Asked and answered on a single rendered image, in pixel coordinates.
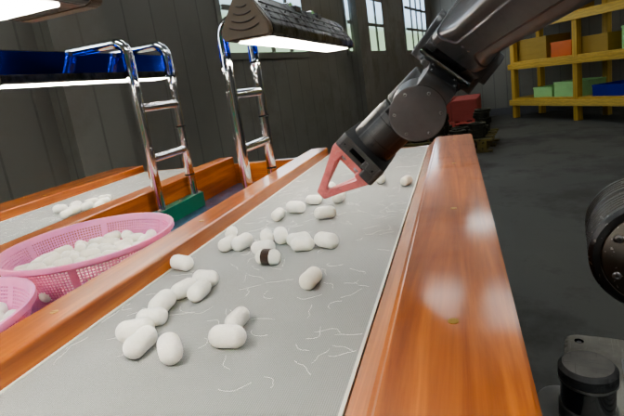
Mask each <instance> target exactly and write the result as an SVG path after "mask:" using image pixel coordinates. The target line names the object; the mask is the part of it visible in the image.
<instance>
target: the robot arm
mask: <svg viewBox="0 0 624 416"><path fill-rule="evenodd" d="M592 1H594V0H456V2H455V3H454V4H453V5H452V6H451V8H450V9H449V10H448V12H446V11H444V10H443V9H442V10H441V11H440V13H438V14H437V17H436V18H435V20H434V21H433V23H432V24H431V25H430V27H429V28H428V30H427V31H426V32H425V34H424V35H423V37H422V38H421V40H420V41H419V43H418V44H417V45H416V46H415V47H414V48H413V50H412V51H411V55H413V56H414V57H415V58H417V59H418V60H419V61H420V62H421V64H422V65H423V66H424V67H425V68H424V69H423V70H422V69H421V68H419V67H418V66H416V67H415V68H414V69H413V70H412V71H411V73H410V74H409V75H408V76H407V77H406V78H405V79H404V80H403V81H402V82H401V83H400V84H399V85H398V86H397V87H396V88H395V89H394V90H393V91H392V92H391V93H390V94H389V95H388V99H386V100H385V101H384V102H382V103H381V104H380V105H379V106H378V107H377V108H376V109H375V110H374V111H373V112H372V113H371V114H370V115H369V116H368V117H367V118H366V119H365V120H364V121H361V122H360V123H357V124H356V125H354V126H353V127H351V128H350V129H349V130H347V131H346V132H344V133H343V135H342V136H341V137H340V138H339V139H338V140H337V141H336V142H335V143H334V144H333V146H332V148H331V153H330V156H329V160H328V162H327V165H326V168H325V171H324V174H323V177H322V179H321V181H320V184H319V187H318V194H319V195H320V196H321V197H322V198H323V199H327V198H330V197H332V196H335V195H338V194H340V193H343V192H346V191H348V190H352V189H357V188H361V187H364V186H367V185H370V186H371V185H372V184H373V183H374V182H375V181H376V180H377V179H378V178H379V177H380V176H382V175H383V173H384V171H385V170H386V168H387V167H388V165H389V164H390V162H391V161H392V160H393V159H394V157H395V156H396V153H397V152H398V151H399V150H400V149H401V148H402V147H403V146H404V145H405V144H406V143H407V142H408V141H413V142H421V141H425V140H428V139H430V138H432V137H434V136H435V135H437V134H438V133H439V132H440V131H441V129H442V128H443V126H444V124H445V122H446V119H447V105H448V104H449V103H450V101H451V99H452V98H453V97H454V95H455V94H456V92H457V91H460V89H461V90H462V91H464V92H465V93H467V94H468V95H469V94H470V93H471V91H472V90H473V89H474V88H475V86H476V85H477V84H478V83H480V84H482V85H484V84H485V82H486V81H487V80H488V79H489V77H490V76H491V75H492V74H493V72H494V71H495V70H497V69H498V67H499V66H500V65H501V63H502V61H503V59H504V55H503V54H502V53H501V51H502V50H503V49H505V48H507V47H508V46H511V45H513V44H515V43H517V42H518V41H520V40H522V39H524V38H526V37H528V36H529V35H530V34H532V33H535V32H537V31H539V30H540V29H542V28H544V27H546V26H548V25H550V24H551V23H553V22H555V21H557V20H559V19H560V18H562V17H564V16H566V15H568V14H570V13H572V12H573V11H575V10H577V9H579V8H581V7H583V6H585V5H587V4H589V3H590V2H592ZM421 49H422V50H423V51H425V52H426V53H428V54H429V55H430V56H432V57H433V58H435V59H436V60H438V61H439V62H441V63H442V64H443V65H445V66H446V67H448V68H449V69H451V70H452V71H450V70H448V69H447V68H446V67H444V66H443V65H441V64H440V63H438V62H437V61H436V60H434V59H433V58H431V57H430V56H428V55H427V54H425V53H424V52H423V51H421ZM453 72H455V73H457V74H458V75H459V76H460V77H461V78H463V79H464V80H465V81H466V82H465V81H463V79H461V78H460V77H459V76H457V75H456V74H454V73H453ZM340 160H341V161H342V162H343V163H344V164H345V165H346V166H347V167H348V168H349V169H350V170H351V171H352V172H353V173H354V175H355V177H353V178H351V179H349V180H347V181H345V182H343V183H341V184H339V185H336V186H334V187H332V188H330V187H329V184H330V181H331V179H332V176H333V173H334V171H335V169H336V167H337V165H338V163H339V161H340Z"/></svg>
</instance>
